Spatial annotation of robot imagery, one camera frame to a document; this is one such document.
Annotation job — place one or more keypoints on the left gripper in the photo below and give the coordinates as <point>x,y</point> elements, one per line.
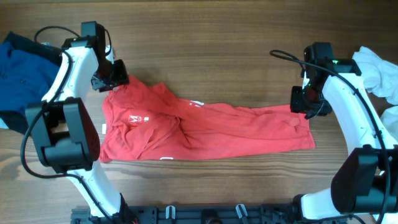
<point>109,83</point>

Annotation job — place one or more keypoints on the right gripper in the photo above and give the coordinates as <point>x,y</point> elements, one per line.
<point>306,106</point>

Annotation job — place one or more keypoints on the red FRAM t-shirt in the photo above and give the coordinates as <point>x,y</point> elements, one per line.
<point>150,123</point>

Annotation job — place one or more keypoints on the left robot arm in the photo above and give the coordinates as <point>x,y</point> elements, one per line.
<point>62,141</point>

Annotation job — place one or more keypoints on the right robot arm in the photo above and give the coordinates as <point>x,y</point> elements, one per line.
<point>367,180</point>

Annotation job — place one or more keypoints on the white t-shirt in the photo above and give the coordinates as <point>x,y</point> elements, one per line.
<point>380,78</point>

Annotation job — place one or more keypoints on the blue folded shirt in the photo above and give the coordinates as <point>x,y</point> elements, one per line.
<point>25,78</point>

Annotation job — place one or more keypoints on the black folded garment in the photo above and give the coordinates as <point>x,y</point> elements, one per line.
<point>10,119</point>

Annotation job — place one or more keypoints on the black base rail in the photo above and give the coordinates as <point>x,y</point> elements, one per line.
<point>264,214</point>

